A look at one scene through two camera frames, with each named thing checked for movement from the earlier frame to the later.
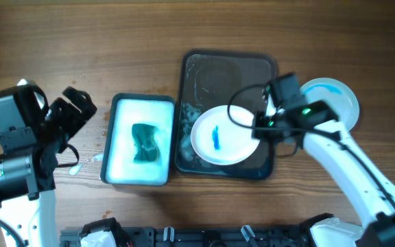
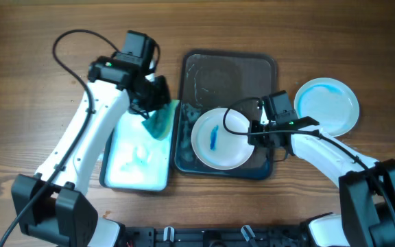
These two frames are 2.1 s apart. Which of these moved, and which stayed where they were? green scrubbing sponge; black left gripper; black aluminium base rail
Moved: black left gripper; green scrubbing sponge
Stayed: black aluminium base rail
